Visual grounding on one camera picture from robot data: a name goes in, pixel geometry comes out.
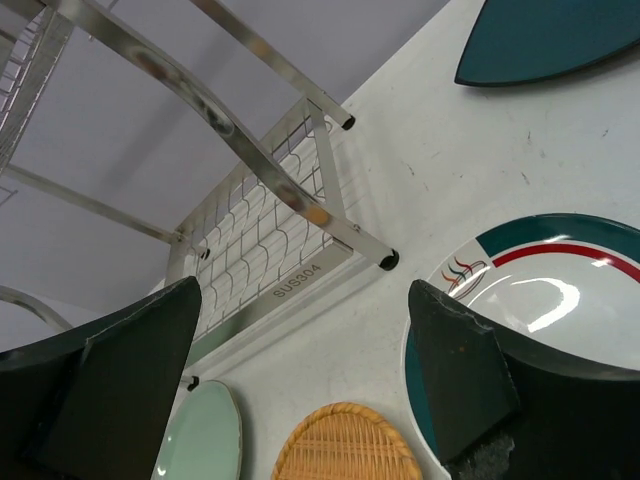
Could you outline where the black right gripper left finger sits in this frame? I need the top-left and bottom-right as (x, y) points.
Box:
(1, 277), (202, 479)

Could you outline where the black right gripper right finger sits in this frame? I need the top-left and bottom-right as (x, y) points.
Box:
(408, 280), (639, 479)

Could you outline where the woven bamboo round plate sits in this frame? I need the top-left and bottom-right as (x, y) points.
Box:
(271, 402), (423, 479)

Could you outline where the dark teal square plate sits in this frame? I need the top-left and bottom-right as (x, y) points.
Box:
(454, 0), (639, 88)

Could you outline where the stainless steel dish rack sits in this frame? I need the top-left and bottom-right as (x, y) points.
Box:
(1, 1), (399, 364)

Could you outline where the light green floral plate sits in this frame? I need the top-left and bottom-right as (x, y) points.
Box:
(152, 380), (242, 480)

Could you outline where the white plate teal red rim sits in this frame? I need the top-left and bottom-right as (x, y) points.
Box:
(404, 213), (639, 460)

